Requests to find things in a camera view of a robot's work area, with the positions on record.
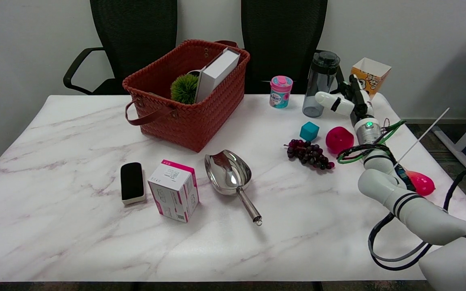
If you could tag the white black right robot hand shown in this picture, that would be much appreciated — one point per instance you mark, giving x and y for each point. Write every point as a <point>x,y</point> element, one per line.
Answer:
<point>360,101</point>

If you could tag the black water bottle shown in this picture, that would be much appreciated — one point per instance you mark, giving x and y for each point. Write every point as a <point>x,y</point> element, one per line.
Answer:
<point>318,81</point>

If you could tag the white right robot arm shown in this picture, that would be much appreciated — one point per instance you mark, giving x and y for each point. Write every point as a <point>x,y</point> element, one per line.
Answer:
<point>419,210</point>

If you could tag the orange paper popcorn box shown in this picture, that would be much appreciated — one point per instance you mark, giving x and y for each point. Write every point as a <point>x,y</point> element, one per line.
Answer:
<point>374,76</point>

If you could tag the magenta round toy fruit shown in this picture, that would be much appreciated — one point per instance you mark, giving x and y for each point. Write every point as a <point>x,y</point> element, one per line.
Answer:
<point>338,140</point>

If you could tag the teal cube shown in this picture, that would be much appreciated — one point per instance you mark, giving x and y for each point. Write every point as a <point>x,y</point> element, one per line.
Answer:
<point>309,131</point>

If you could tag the white zip tie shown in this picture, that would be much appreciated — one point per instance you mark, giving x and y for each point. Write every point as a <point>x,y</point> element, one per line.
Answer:
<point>423,135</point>

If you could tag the purple toy grape bunch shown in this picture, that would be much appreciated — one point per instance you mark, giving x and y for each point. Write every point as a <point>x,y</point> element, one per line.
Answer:
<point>310,153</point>

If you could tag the pink lidded small jar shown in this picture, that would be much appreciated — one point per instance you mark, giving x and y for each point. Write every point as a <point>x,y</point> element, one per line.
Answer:
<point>280,93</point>

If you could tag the black office chair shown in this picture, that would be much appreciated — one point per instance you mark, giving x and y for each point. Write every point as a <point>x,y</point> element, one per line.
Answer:
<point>136,36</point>
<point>281,36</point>

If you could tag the pink orange toy mango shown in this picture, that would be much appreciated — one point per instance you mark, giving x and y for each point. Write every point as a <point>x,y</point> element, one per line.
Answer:
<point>423,184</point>

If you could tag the white desk leg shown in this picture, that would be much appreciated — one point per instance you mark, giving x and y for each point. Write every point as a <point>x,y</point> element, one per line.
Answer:
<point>457,151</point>

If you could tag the white rectangular box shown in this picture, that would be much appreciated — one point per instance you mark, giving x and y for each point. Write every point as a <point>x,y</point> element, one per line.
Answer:
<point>217,72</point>

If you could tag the silver metal scoop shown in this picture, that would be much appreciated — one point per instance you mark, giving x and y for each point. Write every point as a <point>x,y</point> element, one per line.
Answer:
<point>227,171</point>

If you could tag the red woven basket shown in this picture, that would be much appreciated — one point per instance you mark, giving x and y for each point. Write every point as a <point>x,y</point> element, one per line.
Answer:
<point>192,121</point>

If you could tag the green fuzzy ball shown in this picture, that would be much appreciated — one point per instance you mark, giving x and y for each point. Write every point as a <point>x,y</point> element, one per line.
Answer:
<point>183,89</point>

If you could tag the pink white carton box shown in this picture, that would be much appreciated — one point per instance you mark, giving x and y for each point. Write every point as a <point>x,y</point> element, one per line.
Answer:
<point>172,194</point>

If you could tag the black whiteboard eraser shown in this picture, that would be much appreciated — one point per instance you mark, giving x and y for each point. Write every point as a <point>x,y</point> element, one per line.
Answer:
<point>132,182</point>

